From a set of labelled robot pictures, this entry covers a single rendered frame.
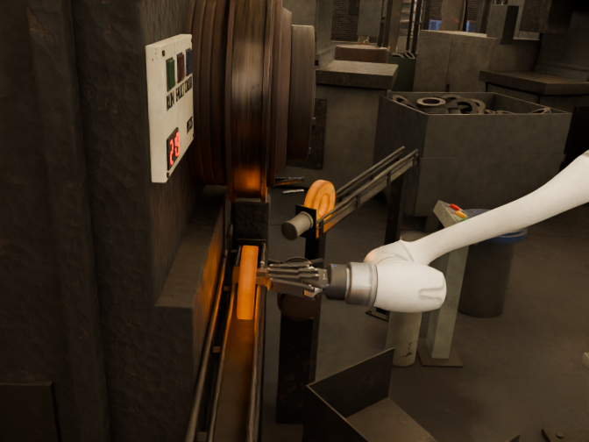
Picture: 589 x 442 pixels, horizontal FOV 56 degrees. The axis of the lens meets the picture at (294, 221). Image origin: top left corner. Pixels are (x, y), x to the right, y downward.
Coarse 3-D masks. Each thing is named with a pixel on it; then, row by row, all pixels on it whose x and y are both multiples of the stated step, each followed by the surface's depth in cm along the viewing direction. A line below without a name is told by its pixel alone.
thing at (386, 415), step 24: (384, 360) 101; (312, 384) 91; (336, 384) 94; (360, 384) 99; (384, 384) 103; (312, 408) 90; (336, 408) 97; (360, 408) 101; (384, 408) 103; (312, 432) 91; (336, 432) 86; (360, 432) 81; (384, 432) 97; (408, 432) 98
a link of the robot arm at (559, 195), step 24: (576, 168) 114; (552, 192) 114; (576, 192) 113; (480, 216) 123; (504, 216) 118; (528, 216) 116; (552, 216) 116; (432, 240) 129; (456, 240) 126; (480, 240) 124
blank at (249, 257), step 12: (252, 252) 112; (240, 264) 110; (252, 264) 110; (240, 276) 109; (252, 276) 109; (240, 288) 108; (252, 288) 108; (240, 300) 109; (252, 300) 109; (240, 312) 111; (252, 312) 111
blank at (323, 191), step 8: (312, 184) 172; (320, 184) 171; (328, 184) 174; (312, 192) 170; (320, 192) 171; (328, 192) 176; (312, 200) 169; (320, 200) 172; (328, 200) 178; (320, 208) 179; (328, 208) 178; (320, 216) 175
